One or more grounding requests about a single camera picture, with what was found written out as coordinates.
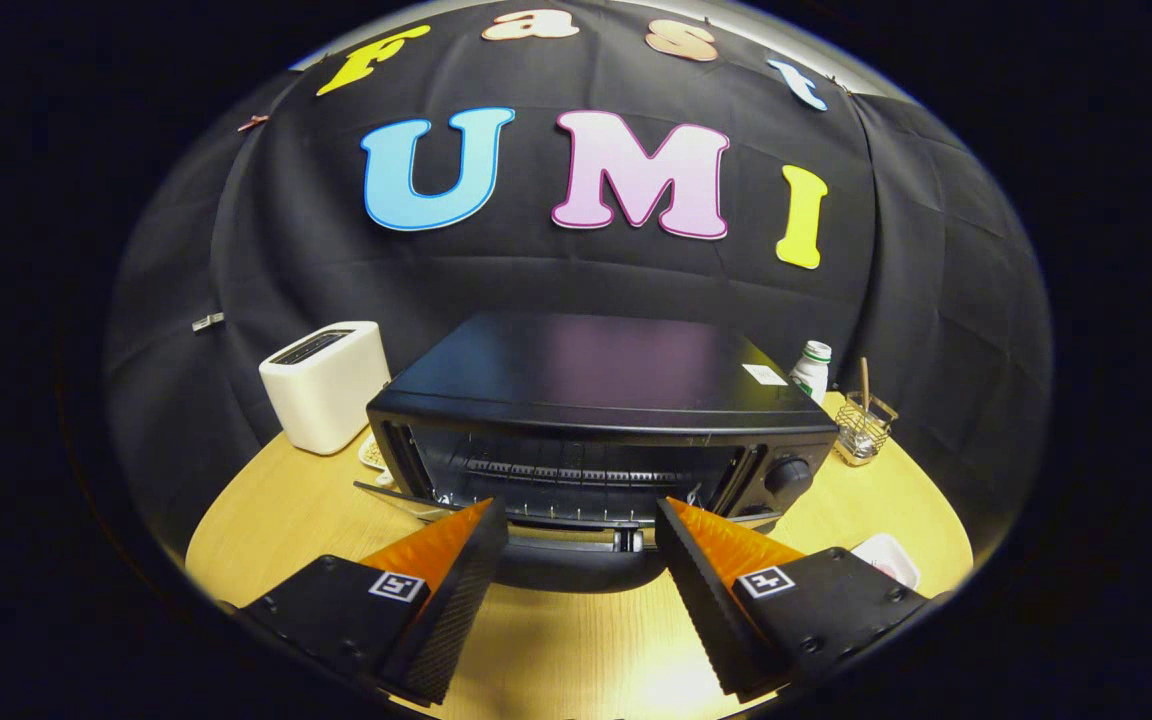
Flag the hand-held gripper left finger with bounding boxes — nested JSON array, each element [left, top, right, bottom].
[[234, 497, 510, 707]]

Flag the metal wire utensil holder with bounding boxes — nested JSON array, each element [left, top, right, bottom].
[[834, 391, 899, 467]]

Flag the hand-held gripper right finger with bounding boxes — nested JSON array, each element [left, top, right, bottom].
[[654, 496, 937, 703]]

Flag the black toaster oven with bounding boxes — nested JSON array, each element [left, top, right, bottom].
[[354, 312, 840, 594]]

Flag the white bottle with green label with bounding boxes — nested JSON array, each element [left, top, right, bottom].
[[788, 341, 833, 406]]

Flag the white bread toaster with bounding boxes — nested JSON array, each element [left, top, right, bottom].
[[258, 321, 392, 456]]

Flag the white square plate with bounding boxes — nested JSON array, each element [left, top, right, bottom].
[[851, 533, 922, 591]]

